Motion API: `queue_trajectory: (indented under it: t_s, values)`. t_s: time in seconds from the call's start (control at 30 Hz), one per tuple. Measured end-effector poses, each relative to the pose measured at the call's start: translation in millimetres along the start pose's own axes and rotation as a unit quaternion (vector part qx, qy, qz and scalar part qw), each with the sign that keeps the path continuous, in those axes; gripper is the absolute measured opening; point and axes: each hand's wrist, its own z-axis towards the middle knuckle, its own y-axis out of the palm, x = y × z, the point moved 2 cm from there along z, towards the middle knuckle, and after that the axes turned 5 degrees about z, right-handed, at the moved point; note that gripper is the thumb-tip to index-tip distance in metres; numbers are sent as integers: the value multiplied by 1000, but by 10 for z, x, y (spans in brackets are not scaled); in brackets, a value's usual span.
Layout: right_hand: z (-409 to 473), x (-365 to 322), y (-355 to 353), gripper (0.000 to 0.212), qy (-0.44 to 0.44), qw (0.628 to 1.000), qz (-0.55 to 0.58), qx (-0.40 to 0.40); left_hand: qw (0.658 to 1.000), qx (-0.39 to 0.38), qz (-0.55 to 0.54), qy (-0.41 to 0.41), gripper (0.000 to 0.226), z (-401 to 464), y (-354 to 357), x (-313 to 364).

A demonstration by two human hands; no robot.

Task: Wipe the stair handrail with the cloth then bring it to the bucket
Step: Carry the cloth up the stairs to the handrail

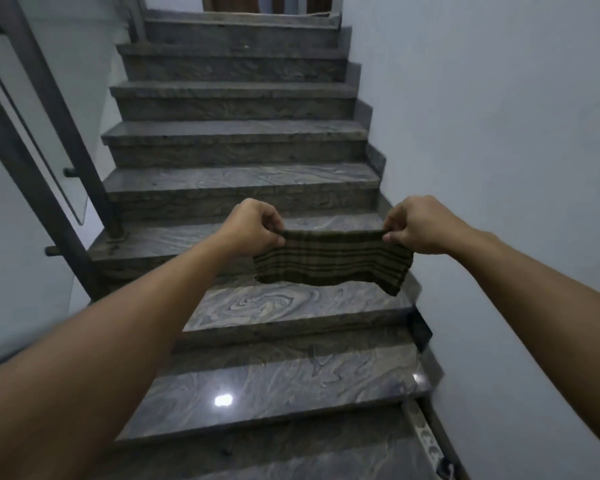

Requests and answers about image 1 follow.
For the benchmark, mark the grey marble staircase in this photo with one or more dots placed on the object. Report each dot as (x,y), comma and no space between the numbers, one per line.
(240,134)

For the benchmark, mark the person's right hand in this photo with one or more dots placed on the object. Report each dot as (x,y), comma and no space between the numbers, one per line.
(425,224)

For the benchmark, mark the grey metal stair railing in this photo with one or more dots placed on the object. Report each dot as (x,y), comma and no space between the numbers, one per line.
(50,114)

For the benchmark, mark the brown wooden door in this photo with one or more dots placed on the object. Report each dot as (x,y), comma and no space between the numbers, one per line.
(260,2)

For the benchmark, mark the green striped cloth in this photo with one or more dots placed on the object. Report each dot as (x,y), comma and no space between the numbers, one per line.
(330,262)

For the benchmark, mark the person's left fingers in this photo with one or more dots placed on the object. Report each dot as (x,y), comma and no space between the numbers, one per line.
(274,229)

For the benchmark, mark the person's left hand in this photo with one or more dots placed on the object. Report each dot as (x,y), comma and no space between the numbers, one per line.
(247,224)

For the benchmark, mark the clear glass railing panel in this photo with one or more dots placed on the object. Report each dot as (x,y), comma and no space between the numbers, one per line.
(55,159)

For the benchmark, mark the person's right fingers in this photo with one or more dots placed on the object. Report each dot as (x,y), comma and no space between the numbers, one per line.
(394,229)

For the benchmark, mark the person's right forearm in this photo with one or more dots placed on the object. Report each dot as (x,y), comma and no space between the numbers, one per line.
(545,299)

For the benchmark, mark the person's left forearm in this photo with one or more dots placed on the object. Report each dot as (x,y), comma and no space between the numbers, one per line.
(105,344)

